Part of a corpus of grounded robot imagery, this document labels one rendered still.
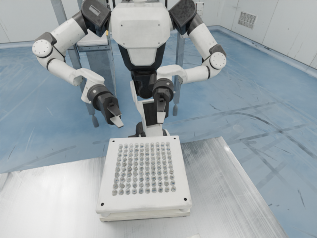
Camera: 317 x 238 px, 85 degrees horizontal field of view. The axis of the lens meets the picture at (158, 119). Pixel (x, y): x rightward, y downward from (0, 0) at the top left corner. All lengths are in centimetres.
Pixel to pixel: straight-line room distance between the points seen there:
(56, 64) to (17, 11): 447
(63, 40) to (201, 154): 76
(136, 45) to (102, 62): 109
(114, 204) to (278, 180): 164
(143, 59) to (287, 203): 156
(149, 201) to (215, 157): 31
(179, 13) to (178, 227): 84
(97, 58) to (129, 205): 163
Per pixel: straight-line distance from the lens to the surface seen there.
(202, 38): 92
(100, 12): 95
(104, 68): 198
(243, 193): 64
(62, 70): 87
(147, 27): 88
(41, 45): 93
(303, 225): 183
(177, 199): 50
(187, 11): 94
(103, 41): 175
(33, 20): 529
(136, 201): 50
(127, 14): 89
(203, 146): 71
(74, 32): 95
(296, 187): 199
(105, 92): 70
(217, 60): 88
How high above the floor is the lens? 142
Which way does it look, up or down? 41 degrees down
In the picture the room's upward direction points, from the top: straight up
